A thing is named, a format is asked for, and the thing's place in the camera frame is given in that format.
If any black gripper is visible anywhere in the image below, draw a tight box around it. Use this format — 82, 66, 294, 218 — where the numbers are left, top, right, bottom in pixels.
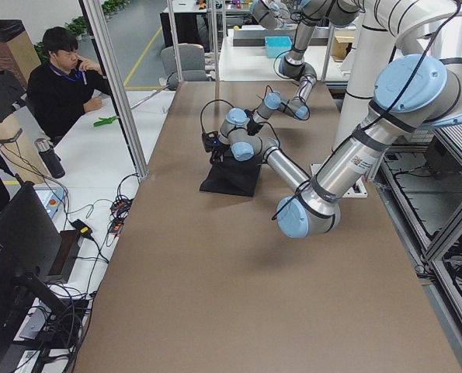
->
201, 131, 230, 163
245, 110, 265, 136

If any black t-shirt with logo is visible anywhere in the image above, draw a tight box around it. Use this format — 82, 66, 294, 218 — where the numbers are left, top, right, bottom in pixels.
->
199, 154, 262, 197

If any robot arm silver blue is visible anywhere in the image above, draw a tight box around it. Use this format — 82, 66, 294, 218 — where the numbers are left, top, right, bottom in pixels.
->
202, 1, 462, 239
250, 1, 360, 120

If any blue plastic bin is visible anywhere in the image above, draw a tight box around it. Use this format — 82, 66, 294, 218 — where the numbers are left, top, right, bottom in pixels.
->
264, 36, 292, 58

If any grey office chair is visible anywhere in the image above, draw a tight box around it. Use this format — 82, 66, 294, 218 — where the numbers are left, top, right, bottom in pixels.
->
161, 44, 208, 89

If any green toy on table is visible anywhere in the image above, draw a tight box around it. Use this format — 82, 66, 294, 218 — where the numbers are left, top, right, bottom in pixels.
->
93, 116, 118, 127

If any grey orange usb hub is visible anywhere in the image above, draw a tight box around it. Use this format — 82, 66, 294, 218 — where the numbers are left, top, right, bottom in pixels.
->
108, 219, 123, 237
110, 197, 133, 218

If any black power adapter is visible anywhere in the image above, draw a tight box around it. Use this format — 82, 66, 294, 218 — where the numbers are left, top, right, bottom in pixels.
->
71, 219, 92, 239

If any seated person in black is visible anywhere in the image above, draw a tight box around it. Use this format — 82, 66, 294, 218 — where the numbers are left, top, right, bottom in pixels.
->
27, 26, 110, 143

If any black water bottle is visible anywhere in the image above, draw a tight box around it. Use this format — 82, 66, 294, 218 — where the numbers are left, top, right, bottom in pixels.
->
34, 138, 65, 179

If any teach pendant blue grey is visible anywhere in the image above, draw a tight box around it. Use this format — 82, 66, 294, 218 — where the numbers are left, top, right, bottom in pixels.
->
33, 186, 64, 218

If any black computer monitor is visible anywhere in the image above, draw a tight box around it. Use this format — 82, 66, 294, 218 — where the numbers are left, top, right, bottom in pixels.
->
0, 182, 67, 363

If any aluminium frame cage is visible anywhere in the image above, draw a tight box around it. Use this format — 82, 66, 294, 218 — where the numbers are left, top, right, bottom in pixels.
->
79, 0, 149, 181

